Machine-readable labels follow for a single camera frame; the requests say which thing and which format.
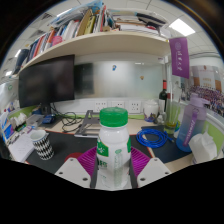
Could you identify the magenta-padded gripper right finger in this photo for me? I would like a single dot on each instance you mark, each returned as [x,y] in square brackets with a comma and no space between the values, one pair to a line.
[153,170]

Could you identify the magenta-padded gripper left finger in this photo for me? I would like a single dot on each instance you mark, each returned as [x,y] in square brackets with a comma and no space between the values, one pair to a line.
[71,170]

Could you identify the white green-capped drink bottle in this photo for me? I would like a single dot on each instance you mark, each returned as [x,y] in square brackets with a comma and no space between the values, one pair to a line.
[113,150]

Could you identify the purple translucent water jug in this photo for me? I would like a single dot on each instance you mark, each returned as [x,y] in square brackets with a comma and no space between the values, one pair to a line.
[191,126]

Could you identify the flat round red coaster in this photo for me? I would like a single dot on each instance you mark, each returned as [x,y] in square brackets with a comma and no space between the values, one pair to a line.
[71,156]

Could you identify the black red-edged desk mat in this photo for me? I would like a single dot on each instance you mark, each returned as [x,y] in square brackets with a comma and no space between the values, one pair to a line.
[73,143]

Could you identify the black-white checkered mug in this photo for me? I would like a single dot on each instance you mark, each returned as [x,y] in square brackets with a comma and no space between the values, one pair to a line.
[42,146]

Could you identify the grey metal laptop stand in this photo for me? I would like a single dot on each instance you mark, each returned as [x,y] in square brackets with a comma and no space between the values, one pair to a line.
[87,128]

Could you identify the green glass cup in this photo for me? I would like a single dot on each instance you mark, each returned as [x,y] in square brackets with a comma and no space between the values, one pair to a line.
[170,125]

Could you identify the white crumpled tissue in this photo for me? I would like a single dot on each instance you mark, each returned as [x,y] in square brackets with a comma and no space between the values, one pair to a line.
[202,148]

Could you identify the white written paper pad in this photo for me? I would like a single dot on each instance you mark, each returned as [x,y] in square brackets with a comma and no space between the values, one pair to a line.
[21,148]

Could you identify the small blue device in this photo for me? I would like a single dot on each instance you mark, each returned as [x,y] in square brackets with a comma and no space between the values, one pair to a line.
[49,119]

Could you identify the white round jar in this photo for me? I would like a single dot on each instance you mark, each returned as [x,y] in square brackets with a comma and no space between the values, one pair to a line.
[150,109]

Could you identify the clear plastic box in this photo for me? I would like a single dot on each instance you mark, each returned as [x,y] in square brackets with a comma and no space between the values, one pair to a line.
[34,120]

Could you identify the dark wine bottle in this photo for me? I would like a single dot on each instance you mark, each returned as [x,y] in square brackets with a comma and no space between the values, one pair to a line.
[163,96]

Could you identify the black computer monitor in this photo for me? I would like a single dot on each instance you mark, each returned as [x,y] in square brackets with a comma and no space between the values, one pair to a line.
[46,81]

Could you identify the group photo poster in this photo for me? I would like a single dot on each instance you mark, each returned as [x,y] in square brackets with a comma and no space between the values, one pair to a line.
[208,93]

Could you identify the purple hanging banner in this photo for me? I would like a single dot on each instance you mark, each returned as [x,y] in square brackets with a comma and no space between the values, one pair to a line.
[180,58]

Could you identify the ceiling lights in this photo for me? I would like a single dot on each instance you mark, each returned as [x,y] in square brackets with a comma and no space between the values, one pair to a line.
[181,27]

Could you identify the white wall socket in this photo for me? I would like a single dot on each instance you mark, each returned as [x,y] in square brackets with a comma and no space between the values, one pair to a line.
[117,104]
[135,106]
[100,106]

